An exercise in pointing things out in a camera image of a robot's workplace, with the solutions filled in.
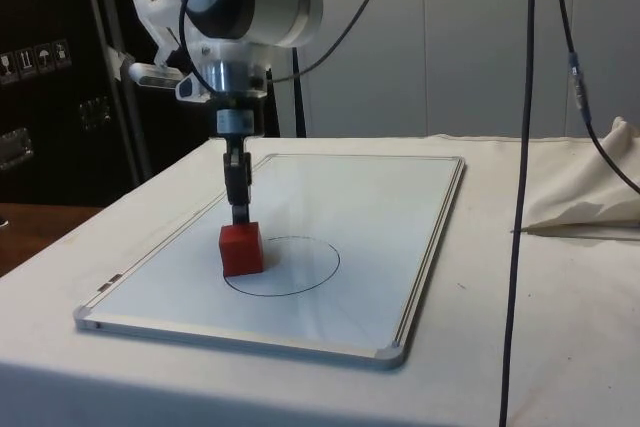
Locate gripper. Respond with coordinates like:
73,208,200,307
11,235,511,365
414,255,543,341
215,107,266,225

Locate red cube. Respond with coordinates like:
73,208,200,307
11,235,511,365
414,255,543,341
218,220,265,279

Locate whiteboard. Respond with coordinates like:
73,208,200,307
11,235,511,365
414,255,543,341
73,152,467,373

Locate pale lockers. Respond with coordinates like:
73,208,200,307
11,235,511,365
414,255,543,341
272,0,640,140

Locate black cabinet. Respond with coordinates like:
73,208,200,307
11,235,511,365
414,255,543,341
0,0,280,209

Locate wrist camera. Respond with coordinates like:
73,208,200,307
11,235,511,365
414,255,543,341
128,62,212,103

